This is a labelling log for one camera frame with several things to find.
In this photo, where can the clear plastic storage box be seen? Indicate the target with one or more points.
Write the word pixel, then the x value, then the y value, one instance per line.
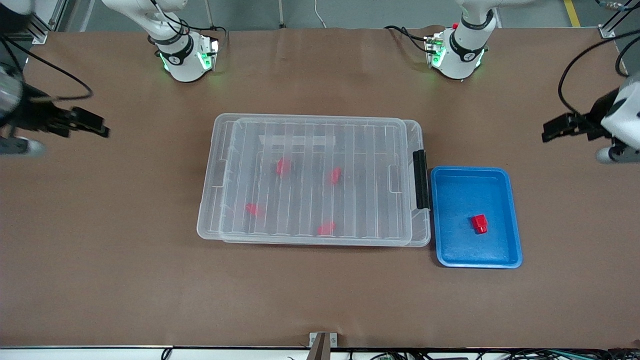
pixel 424 230

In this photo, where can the red block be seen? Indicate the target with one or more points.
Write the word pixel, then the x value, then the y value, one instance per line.
pixel 480 224
pixel 253 209
pixel 327 228
pixel 336 175
pixel 283 166

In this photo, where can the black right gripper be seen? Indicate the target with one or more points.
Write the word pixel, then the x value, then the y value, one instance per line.
pixel 31 118

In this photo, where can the clear plastic box lid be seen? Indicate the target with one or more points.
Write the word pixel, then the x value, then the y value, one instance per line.
pixel 310 150

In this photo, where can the aluminium frame post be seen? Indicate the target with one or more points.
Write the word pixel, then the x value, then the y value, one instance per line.
pixel 607 31
pixel 40 31

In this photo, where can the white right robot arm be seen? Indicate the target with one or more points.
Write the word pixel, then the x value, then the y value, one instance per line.
pixel 180 57

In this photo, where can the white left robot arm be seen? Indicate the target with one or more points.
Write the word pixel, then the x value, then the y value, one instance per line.
pixel 460 60

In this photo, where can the metal table edge bracket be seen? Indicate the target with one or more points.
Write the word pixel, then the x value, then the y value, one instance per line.
pixel 322 342

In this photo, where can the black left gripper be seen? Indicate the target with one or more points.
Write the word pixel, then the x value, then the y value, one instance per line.
pixel 593 120

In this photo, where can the brown paper table cover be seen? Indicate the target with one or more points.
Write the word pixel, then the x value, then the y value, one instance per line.
pixel 125 280

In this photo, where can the blue plastic tray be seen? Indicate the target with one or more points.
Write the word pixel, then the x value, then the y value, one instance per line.
pixel 460 245

